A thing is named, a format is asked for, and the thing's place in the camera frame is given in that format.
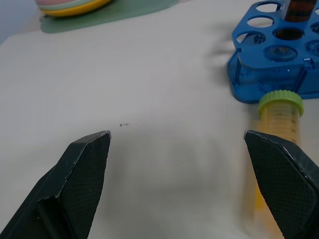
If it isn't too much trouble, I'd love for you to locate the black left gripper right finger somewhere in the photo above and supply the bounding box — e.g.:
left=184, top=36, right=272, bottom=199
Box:
left=243, top=129, right=319, bottom=239

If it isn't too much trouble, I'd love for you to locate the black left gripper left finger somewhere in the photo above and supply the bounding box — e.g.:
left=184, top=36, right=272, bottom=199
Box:
left=0, top=130, right=112, bottom=239

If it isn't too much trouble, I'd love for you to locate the green round mat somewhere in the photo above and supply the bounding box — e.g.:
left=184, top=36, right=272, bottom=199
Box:
left=40, top=0, right=178, bottom=34

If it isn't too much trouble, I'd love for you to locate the dark tube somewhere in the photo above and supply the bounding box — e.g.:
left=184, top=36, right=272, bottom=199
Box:
left=283, top=0, right=314, bottom=22

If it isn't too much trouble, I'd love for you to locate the yellow tube with green cap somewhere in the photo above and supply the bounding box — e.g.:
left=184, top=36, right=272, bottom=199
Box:
left=253, top=90, right=305, bottom=220

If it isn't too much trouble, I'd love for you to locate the blue test tube rack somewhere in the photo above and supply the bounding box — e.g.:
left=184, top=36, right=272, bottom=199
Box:
left=226, top=0, right=319, bottom=104

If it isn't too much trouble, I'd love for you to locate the light green plate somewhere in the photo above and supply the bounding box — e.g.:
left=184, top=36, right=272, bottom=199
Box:
left=38, top=0, right=94, bottom=11

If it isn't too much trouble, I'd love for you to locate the pink plate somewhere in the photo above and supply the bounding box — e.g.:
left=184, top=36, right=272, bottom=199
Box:
left=34, top=0, right=83, bottom=8

